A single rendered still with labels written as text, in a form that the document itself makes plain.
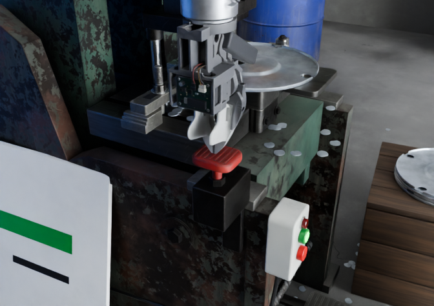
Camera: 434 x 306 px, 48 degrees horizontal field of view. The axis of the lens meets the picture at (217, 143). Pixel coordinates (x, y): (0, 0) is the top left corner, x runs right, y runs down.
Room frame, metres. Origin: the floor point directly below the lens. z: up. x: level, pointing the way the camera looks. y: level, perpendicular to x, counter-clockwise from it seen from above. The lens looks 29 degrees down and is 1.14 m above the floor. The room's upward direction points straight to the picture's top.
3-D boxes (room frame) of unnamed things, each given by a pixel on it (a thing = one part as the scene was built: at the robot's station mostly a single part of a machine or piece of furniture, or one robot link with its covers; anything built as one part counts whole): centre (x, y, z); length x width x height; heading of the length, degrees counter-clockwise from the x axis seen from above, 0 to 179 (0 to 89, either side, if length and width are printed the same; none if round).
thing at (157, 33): (1.06, 0.04, 0.86); 0.20 x 0.16 x 0.05; 151
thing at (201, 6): (0.64, 0.01, 1.00); 0.08 x 0.08 x 0.05
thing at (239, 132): (1.06, 0.04, 0.68); 0.45 x 0.30 x 0.06; 151
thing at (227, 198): (0.67, -0.01, 0.62); 0.10 x 0.06 x 0.20; 151
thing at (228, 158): (0.66, 0.00, 0.72); 0.07 x 0.06 x 0.08; 61
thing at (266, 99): (0.97, -0.11, 0.72); 0.25 x 0.14 x 0.14; 61
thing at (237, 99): (0.64, -0.02, 0.86); 0.05 x 0.02 x 0.09; 61
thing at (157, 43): (1.02, 0.13, 0.81); 0.02 x 0.02 x 0.14
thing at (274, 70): (0.99, -0.07, 0.78); 0.29 x 0.29 x 0.01
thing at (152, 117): (0.91, 0.12, 0.76); 0.17 x 0.06 x 0.10; 151
